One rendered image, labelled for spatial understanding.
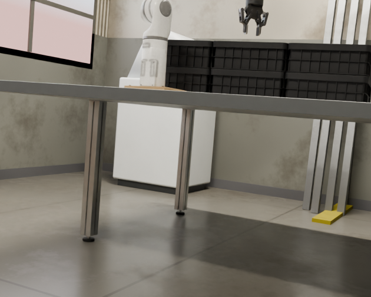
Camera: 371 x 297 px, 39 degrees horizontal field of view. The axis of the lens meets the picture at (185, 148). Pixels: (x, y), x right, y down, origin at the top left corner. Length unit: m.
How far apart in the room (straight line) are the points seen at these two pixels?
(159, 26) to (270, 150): 2.64
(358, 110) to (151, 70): 0.82
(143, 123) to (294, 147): 1.25
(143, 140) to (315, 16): 1.70
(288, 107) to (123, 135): 2.91
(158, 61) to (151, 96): 0.34
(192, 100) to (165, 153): 2.51
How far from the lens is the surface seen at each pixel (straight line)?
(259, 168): 4.43
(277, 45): 2.03
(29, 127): 4.46
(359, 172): 4.23
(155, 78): 1.89
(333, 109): 1.38
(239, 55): 2.07
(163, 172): 4.03
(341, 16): 4.05
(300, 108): 1.40
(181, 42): 2.15
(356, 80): 1.97
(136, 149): 4.15
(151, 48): 1.91
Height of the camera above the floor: 0.64
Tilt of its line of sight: 4 degrees down
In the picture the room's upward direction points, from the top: 5 degrees clockwise
